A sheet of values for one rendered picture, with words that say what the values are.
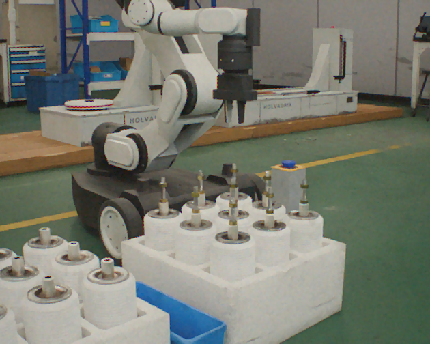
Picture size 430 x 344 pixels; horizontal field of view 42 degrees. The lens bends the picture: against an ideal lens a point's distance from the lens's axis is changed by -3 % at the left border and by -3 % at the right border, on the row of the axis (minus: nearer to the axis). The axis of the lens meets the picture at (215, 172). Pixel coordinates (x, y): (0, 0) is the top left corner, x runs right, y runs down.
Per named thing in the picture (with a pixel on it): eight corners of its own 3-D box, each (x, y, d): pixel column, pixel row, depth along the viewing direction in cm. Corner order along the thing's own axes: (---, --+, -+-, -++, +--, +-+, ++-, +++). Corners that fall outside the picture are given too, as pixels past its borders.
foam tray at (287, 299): (123, 307, 144) (120, 241, 140) (233, 268, 169) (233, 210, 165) (231, 368, 116) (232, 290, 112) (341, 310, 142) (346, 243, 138)
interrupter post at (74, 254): (65, 259, 109) (64, 243, 108) (76, 256, 111) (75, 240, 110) (72, 263, 107) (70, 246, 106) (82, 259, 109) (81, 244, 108)
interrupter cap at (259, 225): (286, 222, 132) (286, 220, 132) (286, 233, 125) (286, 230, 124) (253, 222, 133) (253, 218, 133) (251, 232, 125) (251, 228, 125)
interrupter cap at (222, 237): (217, 233, 125) (217, 229, 125) (252, 234, 124) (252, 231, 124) (212, 244, 118) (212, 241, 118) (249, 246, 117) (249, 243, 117)
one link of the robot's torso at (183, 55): (174, 126, 174) (115, 22, 192) (218, 121, 185) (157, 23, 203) (196, 92, 164) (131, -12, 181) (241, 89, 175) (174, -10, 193)
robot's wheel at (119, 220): (99, 254, 180) (95, 194, 176) (112, 251, 184) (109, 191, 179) (132, 274, 166) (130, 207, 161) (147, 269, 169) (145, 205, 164)
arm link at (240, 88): (204, 99, 147) (204, 52, 145) (224, 96, 155) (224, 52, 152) (246, 102, 141) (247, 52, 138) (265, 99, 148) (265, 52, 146)
